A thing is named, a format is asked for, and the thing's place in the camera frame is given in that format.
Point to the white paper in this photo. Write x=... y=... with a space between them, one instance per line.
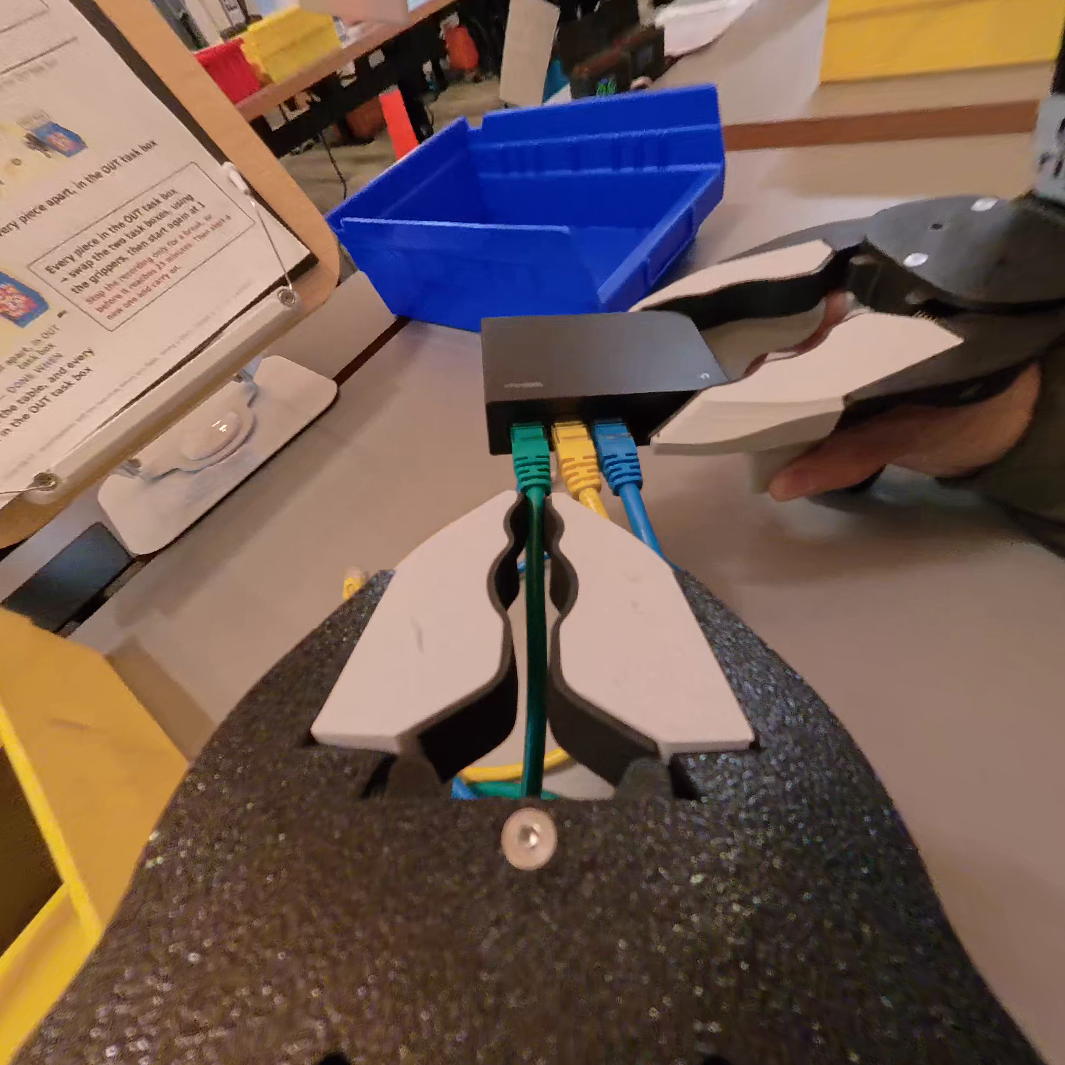
x=707 y=25

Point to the person's right hand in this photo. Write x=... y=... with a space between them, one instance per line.
x=915 y=441

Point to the printed instruction sheet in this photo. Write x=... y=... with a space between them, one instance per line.
x=100 y=249

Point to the black network switch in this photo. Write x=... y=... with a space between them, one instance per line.
x=582 y=358

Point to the grey panel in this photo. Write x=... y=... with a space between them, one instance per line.
x=528 y=50

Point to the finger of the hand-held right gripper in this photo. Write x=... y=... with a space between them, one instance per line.
x=799 y=391
x=740 y=274

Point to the orange cone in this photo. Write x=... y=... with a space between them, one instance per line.
x=398 y=125

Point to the yellow box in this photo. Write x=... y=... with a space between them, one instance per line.
x=940 y=33
x=75 y=749

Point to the stack of red bins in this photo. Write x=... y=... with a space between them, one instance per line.
x=229 y=71

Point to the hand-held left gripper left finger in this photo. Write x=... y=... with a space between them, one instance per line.
x=416 y=657

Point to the document stand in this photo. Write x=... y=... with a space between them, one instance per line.
x=274 y=141

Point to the black flat box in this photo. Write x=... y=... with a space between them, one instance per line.
x=75 y=574

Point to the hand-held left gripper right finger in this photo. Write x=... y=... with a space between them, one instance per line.
x=641 y=666

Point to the person's right forearm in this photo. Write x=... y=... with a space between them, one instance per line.
x=1040 y=474

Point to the blue plastic bin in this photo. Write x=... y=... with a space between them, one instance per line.
x=499 y=258

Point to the black device with green display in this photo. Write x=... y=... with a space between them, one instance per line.
x=616 y=66

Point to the wooden table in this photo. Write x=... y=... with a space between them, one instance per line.
x=333 y=62

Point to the stack of yellow bins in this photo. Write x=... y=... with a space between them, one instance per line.
x=291 y=41

